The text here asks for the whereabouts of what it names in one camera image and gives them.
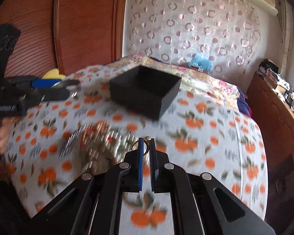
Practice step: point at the black open square box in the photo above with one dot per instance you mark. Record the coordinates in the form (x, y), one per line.
(145, 91)

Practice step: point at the white circle pattern curtain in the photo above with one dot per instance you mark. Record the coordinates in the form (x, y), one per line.
(234, 35)

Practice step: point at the blue plush toy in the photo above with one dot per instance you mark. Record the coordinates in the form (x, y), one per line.
(200, 63)

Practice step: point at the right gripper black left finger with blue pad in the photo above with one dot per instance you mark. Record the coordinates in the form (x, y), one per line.
(133, 180)

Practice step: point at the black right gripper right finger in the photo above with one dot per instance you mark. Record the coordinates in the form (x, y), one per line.
(159, 183)

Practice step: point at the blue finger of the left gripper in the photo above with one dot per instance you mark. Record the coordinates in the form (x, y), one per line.
(54, 83)

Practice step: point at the person's left hand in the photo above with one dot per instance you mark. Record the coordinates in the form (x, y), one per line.
(5, 130)

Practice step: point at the clutter of items on desk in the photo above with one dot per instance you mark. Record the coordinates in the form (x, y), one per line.
(268, 71)

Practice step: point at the brown wooden side desk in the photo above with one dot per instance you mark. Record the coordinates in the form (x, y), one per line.
(276, 122)

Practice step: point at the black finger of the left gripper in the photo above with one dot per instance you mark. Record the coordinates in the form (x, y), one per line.
(54, 94)

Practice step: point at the orange print white bedspread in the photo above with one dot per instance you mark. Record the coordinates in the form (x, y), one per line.
(217, 171)

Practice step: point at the red wooden headboard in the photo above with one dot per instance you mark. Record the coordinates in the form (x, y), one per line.
(65, 34)

